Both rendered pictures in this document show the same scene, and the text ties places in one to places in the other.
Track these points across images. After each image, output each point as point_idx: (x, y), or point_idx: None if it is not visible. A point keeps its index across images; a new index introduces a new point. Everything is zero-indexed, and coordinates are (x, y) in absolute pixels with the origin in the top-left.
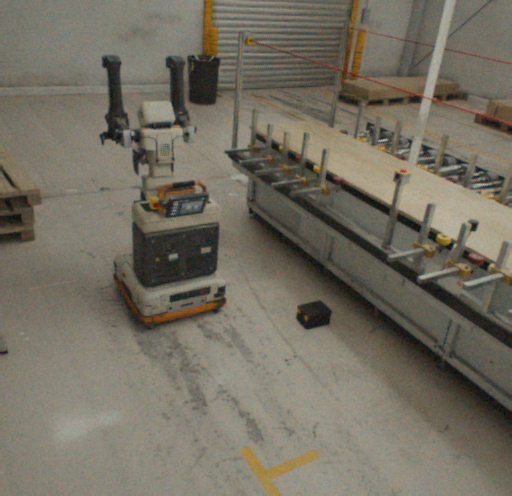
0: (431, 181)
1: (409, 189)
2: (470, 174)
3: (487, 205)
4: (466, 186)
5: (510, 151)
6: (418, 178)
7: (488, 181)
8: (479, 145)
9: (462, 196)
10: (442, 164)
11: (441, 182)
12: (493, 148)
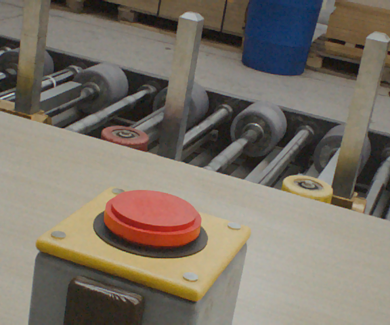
0: (59, 162)
1: None
2: (185, 103)
3: (376, 248)
4: (176, 154)
5: (51, 33)
6: None
7: (188, 116)
8: None
9: (246, 220)
10: (12, 74)
11: (102, 159)
12: (17, 30)
